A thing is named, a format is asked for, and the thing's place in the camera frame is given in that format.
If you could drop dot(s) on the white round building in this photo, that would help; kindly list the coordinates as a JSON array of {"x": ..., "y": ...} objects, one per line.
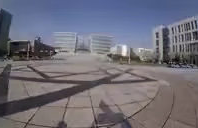
[
  {"x": 64, "y": 41},
  {"x": 101, "y": 43}
]

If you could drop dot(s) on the small white building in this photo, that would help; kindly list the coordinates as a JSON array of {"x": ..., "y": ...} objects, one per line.
[{"x": 122, "y": 50}]

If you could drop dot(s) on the grey concrete slab plaza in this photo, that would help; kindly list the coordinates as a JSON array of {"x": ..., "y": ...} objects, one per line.
[{"x": 87, "y": 88}]

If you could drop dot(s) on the pole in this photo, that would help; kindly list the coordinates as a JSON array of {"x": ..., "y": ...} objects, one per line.
[{"x": 129, "y": 56}]

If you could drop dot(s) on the robot's own part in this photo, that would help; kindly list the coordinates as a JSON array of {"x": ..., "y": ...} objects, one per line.
[
  {"x": 126, "y": 124},
  {"x": 61, "y": 124}
]

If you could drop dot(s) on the low dark building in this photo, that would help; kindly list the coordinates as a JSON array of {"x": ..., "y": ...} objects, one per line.
[{"x": 30, "y": 49}]

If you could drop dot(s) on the row of parked cars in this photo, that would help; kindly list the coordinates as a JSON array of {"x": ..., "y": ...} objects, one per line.
[{"x": 180, "y": 65}]

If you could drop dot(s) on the large white many-windowed building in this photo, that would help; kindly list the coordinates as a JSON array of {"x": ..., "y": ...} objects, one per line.
[{"x": 190, "y": 36}]

